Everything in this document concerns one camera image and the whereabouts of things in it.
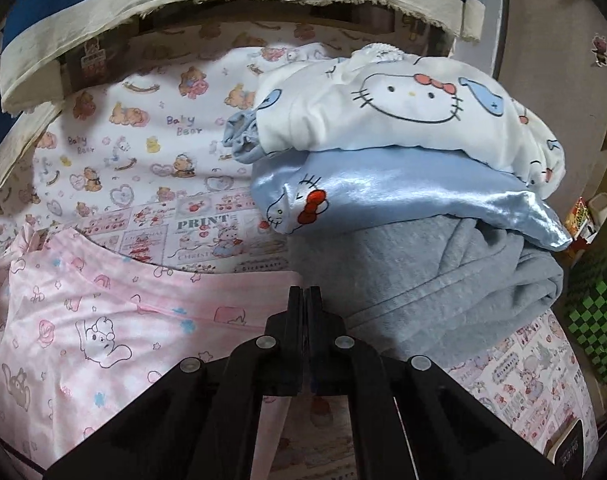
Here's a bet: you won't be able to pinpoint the pink cartoon print pants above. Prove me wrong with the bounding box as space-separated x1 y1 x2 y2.
0 228 302 468

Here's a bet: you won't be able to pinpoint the pink print bed sheet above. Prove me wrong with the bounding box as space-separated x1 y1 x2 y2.
81 204 599 462

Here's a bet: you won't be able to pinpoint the grey folded sweatpants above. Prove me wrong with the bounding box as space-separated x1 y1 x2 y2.
288 216 564 367

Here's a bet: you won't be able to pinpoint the smartphone with white case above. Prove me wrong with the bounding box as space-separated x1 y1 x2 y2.
547 418 584 470

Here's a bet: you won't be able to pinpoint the green black checkered box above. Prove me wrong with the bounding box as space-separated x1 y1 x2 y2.
565 218 607 385

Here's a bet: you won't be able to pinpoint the light blue satin garment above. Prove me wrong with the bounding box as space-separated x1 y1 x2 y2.
250 148 571 252

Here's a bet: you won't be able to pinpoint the baby bear print sheet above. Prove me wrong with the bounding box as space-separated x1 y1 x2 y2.
0 16 454 261

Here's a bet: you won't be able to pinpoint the white Hello Kitty garment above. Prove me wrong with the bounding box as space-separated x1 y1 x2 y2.
222 44 566 198

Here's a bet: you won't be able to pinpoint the brown wooden cabinet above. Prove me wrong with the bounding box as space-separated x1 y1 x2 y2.
499 0 607 219

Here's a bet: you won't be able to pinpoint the cartoon sticker on cabinet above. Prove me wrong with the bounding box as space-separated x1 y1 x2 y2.
592 34 607 67

